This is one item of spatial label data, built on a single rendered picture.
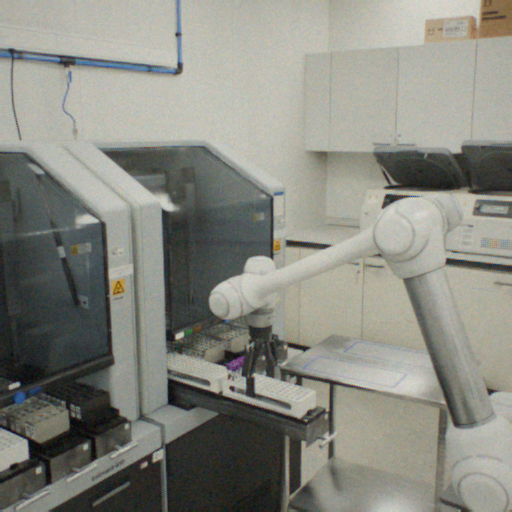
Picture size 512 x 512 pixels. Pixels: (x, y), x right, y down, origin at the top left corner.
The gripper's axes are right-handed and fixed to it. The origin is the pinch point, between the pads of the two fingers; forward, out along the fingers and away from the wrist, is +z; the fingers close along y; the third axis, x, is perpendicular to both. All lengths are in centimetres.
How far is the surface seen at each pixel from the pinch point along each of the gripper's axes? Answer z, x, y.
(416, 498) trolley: 58, -32, 57
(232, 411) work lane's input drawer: 8.3, 6.2, -6.8
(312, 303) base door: 46, 116, 229
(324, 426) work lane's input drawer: 9.7, -21.5, 3.7
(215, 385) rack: 2.2, 14.5, -4.9
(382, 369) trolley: 4.3, -21.9, 44.2
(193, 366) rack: 0.0, 27.7, -0.7
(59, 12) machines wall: -132, 144, 44
